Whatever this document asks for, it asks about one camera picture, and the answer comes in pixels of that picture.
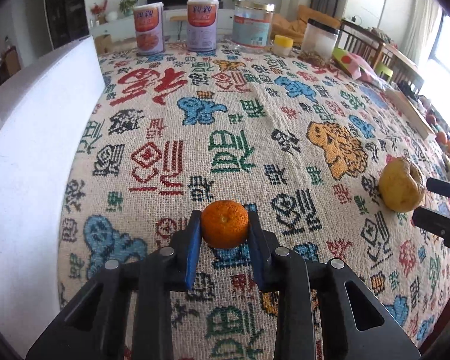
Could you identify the orange mandarin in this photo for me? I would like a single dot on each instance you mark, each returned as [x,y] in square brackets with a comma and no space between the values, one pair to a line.
[224,224]

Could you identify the green potted plant left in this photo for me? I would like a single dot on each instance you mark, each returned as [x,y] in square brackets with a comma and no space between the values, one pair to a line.
[126,7]

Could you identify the pink can right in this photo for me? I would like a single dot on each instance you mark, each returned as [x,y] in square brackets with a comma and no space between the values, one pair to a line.
[202,16]

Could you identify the pink can left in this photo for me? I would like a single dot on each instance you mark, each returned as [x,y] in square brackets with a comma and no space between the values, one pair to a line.
[148,20]

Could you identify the red flower vase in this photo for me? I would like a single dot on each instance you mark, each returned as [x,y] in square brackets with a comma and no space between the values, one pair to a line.
[98,12]

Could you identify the glass jar gold lid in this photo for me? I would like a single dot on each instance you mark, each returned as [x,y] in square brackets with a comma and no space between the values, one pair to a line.
[252,25]

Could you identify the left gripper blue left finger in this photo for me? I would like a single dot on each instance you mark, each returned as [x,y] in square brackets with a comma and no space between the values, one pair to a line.
[186,244]

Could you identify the patterned woven tablecloth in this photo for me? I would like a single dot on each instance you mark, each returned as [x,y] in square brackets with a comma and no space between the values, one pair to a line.
[303,146]

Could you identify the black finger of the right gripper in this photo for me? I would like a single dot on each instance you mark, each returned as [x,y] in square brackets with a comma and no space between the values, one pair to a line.
[432,221]

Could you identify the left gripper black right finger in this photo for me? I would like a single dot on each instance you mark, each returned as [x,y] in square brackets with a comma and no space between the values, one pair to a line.
[262,245]

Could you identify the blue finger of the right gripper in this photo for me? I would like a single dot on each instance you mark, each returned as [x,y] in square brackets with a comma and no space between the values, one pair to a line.
[437,186]

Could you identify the dark glass cabinet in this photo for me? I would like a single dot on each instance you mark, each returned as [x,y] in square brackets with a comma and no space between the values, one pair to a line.
[67,21]

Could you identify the white sheer curtain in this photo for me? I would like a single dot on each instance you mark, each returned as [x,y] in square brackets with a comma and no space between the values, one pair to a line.
[422,29]

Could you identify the wooden stool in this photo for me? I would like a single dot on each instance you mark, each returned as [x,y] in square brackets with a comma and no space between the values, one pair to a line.
[180,21]

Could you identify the pile of dried nuts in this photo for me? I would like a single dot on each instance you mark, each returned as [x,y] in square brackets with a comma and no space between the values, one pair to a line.
[314,58]

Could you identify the small yellow lid jar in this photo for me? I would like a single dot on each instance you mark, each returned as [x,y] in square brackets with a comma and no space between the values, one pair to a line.
[282,45]

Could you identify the orange lounge chair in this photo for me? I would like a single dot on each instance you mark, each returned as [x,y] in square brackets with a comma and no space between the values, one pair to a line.
[295,29]

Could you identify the pink can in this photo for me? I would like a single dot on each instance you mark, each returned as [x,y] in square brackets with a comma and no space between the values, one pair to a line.
[202,16]
[148,20]

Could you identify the white cardboard box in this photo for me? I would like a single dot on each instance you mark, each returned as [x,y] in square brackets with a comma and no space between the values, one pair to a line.
[44,110]

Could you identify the clear jar black lid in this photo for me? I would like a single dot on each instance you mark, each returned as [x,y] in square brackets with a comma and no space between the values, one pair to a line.
[320,38]

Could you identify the brown cardboard box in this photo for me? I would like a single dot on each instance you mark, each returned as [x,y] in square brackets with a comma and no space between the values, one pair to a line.
[103,44]

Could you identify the white tv cabinet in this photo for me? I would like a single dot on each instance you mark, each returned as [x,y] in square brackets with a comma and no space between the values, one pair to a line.
[124,28]

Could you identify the fruit bowl with oranges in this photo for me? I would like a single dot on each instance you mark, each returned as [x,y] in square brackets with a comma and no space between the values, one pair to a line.
[441,130]

